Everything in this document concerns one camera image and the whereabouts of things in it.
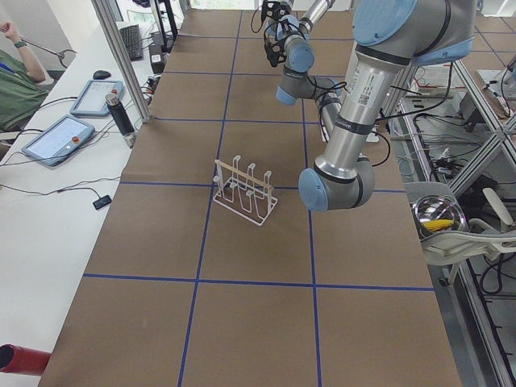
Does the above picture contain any aluminium frame post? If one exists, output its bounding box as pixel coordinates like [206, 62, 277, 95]
[91, 0, 152, 123]

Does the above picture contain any red cylinder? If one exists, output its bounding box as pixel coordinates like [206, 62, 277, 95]
[1, 344, 51, 377]

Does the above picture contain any white pot with lid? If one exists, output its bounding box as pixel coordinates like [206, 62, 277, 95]
[412, 194, 467, 239]

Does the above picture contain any teach pendant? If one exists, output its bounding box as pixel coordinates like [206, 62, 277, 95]
[22, 114, 94, 167]
[69, 80, 124, 117]

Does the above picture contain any near teach pendant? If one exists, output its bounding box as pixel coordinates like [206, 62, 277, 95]
[22, 114, 94, 167]

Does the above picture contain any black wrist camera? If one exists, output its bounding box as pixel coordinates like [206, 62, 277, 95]
[260, 1, 292, 68]

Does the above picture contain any black camera cable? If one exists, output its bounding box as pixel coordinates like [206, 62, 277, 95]
[249, 3, 268, 35]

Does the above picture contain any person in green shirt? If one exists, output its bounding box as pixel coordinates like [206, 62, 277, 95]
[1, 22, 48, 131]

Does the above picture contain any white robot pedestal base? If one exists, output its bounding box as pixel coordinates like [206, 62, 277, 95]
[317, 97, 373, 143]

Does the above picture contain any black water bottle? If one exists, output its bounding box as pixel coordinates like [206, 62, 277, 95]
[106, 93, 135, 136]

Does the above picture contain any small black puck device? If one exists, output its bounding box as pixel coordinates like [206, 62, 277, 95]
[93, 195, 112, 210]

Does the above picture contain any white wire cup holder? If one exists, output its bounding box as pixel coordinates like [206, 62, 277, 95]
[212, 155, 277, 226]

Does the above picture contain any black computer mouse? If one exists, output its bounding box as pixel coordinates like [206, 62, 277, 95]
[92, 70, 111, 80]

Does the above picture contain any black keyboard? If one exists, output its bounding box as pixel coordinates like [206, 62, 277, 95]
[119, 25, 144, 60]

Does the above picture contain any far teach pendant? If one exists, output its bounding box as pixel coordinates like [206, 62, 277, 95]
[69, 80, 124, 117]

